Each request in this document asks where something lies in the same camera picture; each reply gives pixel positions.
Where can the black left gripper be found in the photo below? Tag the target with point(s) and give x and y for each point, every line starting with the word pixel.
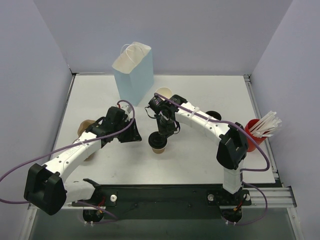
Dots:
pixel 132 132

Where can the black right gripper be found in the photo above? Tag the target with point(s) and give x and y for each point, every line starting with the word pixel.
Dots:
pixel 166 127

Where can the black plastic cup lid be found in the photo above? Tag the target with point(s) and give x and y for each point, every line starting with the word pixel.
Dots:
pixel 157 141

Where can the brown paper coffee cup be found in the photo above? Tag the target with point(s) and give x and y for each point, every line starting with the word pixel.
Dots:
pixel 158 150

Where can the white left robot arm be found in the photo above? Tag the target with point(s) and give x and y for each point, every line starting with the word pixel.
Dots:
pixel 46 185

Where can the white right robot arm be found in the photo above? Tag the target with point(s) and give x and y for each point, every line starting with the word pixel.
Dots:
pixel 232 143

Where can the stack of brown paper cups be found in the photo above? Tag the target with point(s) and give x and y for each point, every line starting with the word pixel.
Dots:
pixel 165 92

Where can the brown cardboard cup carrier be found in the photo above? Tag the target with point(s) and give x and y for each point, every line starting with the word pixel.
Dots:
pixel 82 127

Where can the stack of black lids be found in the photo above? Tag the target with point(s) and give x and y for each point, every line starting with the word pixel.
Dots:
pixel 214 114

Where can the light blue paper bag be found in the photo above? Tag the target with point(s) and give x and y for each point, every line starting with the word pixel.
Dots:
pixel 133 71

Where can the red plastic cup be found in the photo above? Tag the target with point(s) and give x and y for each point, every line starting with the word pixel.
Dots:
pixel 258 140

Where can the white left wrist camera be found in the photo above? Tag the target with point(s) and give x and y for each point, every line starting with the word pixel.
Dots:
pixel 127 109

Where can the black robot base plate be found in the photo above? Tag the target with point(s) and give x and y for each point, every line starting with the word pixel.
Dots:
pixel 165 202

